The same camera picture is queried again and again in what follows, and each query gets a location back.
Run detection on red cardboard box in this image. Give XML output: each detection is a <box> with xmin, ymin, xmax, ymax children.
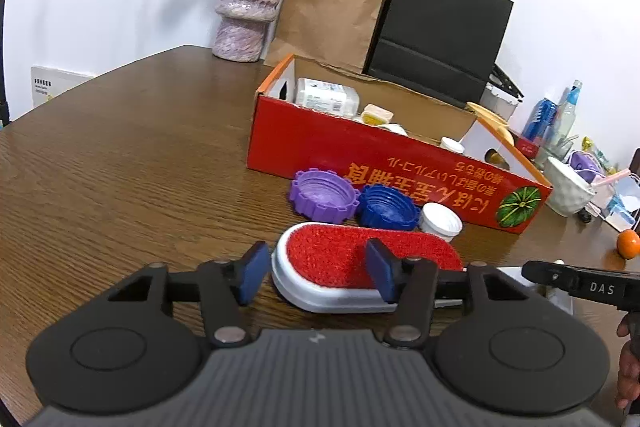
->
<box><xmin>246</xmin><ymin>54</ymin><xmax>554</xmax><ymax>235</ymax></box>

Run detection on blue ridged cap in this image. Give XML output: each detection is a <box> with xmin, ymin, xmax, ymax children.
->
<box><xmin>356</xmin><ymin>184</ymin><xmax>422</xmax><ymax>231</ymax></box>

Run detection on clear spray bottle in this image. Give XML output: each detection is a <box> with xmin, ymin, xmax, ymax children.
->
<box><xmin>542</xmin><ymin>79</ymin><xmax>583</xmax><ymax>158</ymax></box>

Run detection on mottled pink vase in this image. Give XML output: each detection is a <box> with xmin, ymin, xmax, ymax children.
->
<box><xmin>212</xmin><ymin>0</ymin><xmax>289</xmax><ymax>62</ymax></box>

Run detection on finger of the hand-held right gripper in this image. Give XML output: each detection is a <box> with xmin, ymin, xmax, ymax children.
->
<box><xmin>521</xmin><ymin>259</ymin><xmax>568</xmax><ymax>294</ymax></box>

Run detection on small dark red box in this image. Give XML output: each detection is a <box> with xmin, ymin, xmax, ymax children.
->
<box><xmin>510</xmin><ymin>132</ymin><xmax>543</xmax><ymax>164</ymax></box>

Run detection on white wipes packet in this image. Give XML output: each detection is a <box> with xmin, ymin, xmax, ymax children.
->
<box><xmin>295</xmin><ymin>78</ymin><xmax>361</xmax><ymax>116</ymax></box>

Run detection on purple plastic item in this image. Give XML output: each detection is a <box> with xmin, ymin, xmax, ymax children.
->
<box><xmin>570</xmin><ymin>149</ymin><xmax>608</xmax><ymax>182</ymax></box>

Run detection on white textured bowl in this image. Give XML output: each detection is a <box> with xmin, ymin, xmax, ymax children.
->
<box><xmin>542</xmin><ymin>156</ymin><xmax>598</xmax><ymax>218</ymax></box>

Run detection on red and white lint brush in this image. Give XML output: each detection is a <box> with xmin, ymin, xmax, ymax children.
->
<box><xmin>271</xmin><ymin>223</ymin><xmax>523</xmax><ymax>314</ymax></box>

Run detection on green snack packet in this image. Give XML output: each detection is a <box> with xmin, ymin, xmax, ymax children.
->
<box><xmin>580</xmin><ymin>136</ymin><xmax>618</xmax><ymax>175</ymax></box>

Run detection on clear container with black lid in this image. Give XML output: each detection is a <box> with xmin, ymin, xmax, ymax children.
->
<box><xmin>482</xmin><ymin>64</ymin><xmax>525</xmax><ymax>122</ymax></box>

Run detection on white bottle cap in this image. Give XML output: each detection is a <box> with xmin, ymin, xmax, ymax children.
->
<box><xmin>418</xmin><ymin>202</ymin><xmax>464</xmax><ymax>242</ymax></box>

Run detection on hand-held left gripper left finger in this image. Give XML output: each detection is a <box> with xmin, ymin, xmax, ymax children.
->
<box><xmin>105</xmin><ymin>241</ymin><xmax>273</xmax><ymax>349</ymax></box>

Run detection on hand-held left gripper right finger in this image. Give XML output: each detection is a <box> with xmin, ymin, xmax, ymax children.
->
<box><xmin>365</xmin><ymin>238</ymin><xmax>536</xmax><ymax>349</ymax></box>

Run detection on blue tissue box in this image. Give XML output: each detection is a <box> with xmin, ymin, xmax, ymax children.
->
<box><xmin>604</xmin><ymin>194</ymin><xmax>639</xmax><ymax>230</ymax></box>

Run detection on blue drink can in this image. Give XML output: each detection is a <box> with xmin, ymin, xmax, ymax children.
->
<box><xmin>521</xmin><ymin>98</ymin><xmax>558</xmax><ymax>142</ymax></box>

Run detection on cream square jar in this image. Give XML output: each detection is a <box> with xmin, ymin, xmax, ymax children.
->
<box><xmin>361</xmin><ymin>104</ymin><xmax>395</xmax><ymax>128</ymax></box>

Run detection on white wall panel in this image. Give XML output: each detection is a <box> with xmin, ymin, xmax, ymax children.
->
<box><xmin>31</xmin><ymin>66</ymin><xmax>96</xmax><ymax>108</ymax></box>

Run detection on orange fruit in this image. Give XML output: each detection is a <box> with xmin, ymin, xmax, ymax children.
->
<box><xmin>616</xmin><ymin>229</ymin><xmax>640</xmax><ymax>260</ymax></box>

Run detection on brown paper bag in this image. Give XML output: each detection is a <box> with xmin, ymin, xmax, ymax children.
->
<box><xmin>263</xmin><ymin>0</ymin><xmax>391</xmax><ymax>72</ymax></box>

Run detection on person's right hand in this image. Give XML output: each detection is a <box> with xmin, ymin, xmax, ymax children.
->
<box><xmin>615</xmin><ymin>311</ymin><xmax>640</xmax><ymax>412</ymax></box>

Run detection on black paper bag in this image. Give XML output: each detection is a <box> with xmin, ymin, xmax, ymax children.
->
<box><xmin>362</xmin><ymin>0</ymin><xmax>515</xmax><ymax>110</ymax></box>

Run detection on purple ridged cap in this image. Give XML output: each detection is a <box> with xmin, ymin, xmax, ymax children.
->
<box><xmin>288</xmin><ymin>168</ymin><xmax>362</xmax><ymax>224</ymax></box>

